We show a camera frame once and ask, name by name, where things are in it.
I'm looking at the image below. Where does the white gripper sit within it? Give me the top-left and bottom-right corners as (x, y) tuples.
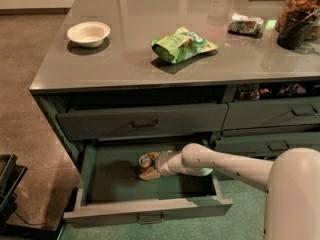
(139, 151), (173, 181)

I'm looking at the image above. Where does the orange soda can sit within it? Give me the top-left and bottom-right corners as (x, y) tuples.
(138, 155), (152, 174)

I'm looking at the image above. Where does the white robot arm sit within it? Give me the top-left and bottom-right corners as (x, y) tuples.
(138, 143), (320, 240)

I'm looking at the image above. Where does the open middle left drawer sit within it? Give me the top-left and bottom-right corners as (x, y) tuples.
(64, 139), (233, 227)

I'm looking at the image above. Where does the top left drawer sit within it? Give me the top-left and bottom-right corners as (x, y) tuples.
(57, 103), (228, 141)

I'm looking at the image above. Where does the grey drawer cabinet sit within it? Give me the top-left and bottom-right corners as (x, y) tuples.
(29, 0), (320, 228)

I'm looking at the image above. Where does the middle right drawer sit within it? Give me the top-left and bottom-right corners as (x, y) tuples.
(214, 132), (320, 159)

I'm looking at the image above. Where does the green chip bag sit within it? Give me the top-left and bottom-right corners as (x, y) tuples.
(151, 26), (218, 64)

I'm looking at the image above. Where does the snack bag in shelf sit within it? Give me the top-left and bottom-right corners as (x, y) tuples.
(238, 83), (260, 100)

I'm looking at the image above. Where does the black object on floor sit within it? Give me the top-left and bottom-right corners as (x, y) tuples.
(0, 154), (27, 225)

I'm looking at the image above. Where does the white paper bowl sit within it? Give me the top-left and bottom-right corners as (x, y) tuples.
(67, 22), (110, 48)

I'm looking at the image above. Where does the small white snack packet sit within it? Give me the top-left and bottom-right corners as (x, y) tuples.
(228, 13), (264, 35)

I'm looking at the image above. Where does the black cup with utensil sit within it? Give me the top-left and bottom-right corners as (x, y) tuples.
(277, 10), (317, 50)

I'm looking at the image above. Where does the glass jar of snacks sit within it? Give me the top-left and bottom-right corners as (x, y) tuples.
(275, 0), (320, 41)

